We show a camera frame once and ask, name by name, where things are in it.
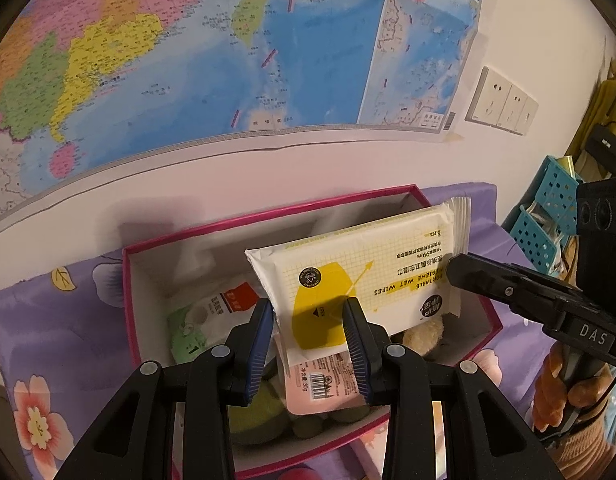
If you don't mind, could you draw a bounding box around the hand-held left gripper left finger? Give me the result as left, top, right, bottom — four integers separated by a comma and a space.
53, 297, 275, 480

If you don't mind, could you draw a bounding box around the colourful wall map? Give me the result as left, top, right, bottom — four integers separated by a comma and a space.
0, 0, 491, 231

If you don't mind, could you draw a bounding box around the person's right hand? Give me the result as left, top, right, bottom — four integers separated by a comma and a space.
530, 340, 614, 428

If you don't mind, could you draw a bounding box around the yellow green coat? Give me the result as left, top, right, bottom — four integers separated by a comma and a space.
563, 55, 616, 176

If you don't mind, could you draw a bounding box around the yellow white wet wipes pack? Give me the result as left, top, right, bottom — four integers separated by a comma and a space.
244, 196, 473, 366

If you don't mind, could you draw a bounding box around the purple floral bed sheet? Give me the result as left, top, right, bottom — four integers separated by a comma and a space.
0, 182, 554, 480

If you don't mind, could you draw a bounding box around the green white packet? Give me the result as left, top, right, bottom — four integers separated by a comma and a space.
165, 282, 274, 366

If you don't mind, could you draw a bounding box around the beige plush toy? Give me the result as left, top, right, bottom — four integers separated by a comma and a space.
403, 312, 446, 358

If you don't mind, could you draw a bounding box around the green plush toy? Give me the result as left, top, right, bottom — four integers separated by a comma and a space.
228, 360, 371, 446

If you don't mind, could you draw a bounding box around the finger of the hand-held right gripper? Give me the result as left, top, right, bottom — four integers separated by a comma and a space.
447, 252, 581, 323

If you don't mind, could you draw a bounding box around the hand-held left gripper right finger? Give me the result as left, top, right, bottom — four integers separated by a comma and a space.
340, 297, 561, 480

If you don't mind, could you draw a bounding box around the black bag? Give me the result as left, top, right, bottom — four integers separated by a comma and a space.
585, 122, 616, 171

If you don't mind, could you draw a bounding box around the pink cardboard box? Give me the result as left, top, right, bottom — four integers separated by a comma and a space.
120, 184, 505, 480

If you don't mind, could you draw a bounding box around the blue plastic rack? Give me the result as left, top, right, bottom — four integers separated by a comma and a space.
508, 155, 586, 281

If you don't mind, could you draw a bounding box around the person's right forearm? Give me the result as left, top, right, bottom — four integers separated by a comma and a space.
558, 400, 616, 480

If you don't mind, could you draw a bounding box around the peach pink packet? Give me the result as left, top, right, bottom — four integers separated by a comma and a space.
283, 350, 369, 416

